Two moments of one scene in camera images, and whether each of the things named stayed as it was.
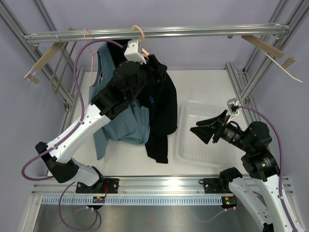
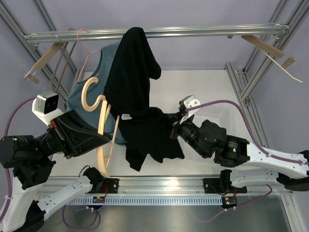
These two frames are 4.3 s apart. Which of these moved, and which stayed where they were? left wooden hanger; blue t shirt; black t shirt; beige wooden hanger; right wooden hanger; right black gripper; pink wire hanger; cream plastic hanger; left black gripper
Moved: black t shirt; right black gripper; left black gripper; pink wire hanger; beige wooden hanger; blue t shirt
Stayed: right wooden hanger; cream plastic hanger; left wooden hanger
